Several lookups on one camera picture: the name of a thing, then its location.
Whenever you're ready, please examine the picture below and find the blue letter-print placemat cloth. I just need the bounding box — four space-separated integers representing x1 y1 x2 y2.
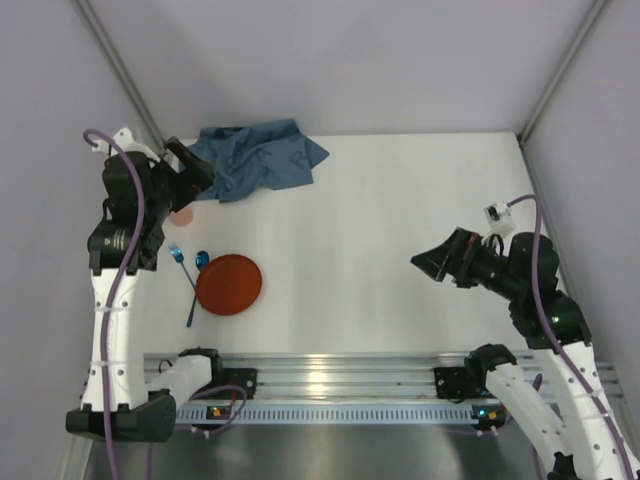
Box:
189 119 329 203

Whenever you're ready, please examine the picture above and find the red round plate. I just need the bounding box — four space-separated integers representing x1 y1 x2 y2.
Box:
196 254 263 316

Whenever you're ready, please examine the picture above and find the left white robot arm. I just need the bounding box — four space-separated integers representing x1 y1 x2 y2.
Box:
66 129 222 443

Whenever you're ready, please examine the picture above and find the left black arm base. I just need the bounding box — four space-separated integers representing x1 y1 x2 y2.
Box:
210 368 258 400

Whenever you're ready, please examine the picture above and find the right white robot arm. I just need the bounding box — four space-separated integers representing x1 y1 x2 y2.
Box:
411 228 639 479

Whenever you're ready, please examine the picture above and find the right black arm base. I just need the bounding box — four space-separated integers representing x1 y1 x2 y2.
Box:
433 367 481 403

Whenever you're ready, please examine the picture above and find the pink plastic cup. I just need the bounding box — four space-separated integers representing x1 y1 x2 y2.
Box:
168 206 194 228

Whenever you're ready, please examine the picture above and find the blue plastic fork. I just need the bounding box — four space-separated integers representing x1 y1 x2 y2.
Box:
168 243 196 289

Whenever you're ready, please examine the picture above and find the blue plastic spoon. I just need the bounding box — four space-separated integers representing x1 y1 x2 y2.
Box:
186 250 212 329

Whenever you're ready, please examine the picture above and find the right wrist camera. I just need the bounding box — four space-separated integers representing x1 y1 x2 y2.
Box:
484 202 515 238

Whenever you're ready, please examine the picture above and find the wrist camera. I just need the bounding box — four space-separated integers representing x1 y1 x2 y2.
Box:
92 127 160 163
484 202 515 238

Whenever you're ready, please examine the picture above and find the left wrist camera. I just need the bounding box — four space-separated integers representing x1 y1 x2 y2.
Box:
92 127 160 163

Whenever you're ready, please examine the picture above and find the left aluminium frame post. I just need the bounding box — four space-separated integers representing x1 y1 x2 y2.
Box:
70 0 164 150

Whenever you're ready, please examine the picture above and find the aluminium frame post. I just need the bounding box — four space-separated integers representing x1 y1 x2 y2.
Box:
70 0 164 150
517 0 611 148

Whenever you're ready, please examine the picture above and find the aluminium mounting rail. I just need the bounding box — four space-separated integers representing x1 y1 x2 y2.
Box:
142 351 626 401

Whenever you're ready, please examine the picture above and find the perforated cable tray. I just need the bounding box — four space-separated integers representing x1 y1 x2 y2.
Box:
176 402 507 427

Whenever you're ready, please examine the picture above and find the right aluminium frame post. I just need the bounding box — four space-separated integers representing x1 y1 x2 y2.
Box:
517 0 611 148

